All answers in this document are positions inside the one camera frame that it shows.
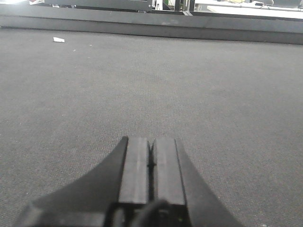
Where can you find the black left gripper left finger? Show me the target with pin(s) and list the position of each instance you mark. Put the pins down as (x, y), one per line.
(120, 180)

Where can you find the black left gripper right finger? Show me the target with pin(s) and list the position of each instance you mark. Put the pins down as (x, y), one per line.
(180, 184)

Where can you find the white paper scrap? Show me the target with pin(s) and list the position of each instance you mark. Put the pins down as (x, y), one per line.
(58, 40)

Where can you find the dark metal base rail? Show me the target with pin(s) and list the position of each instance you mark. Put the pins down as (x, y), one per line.
(196, 25)

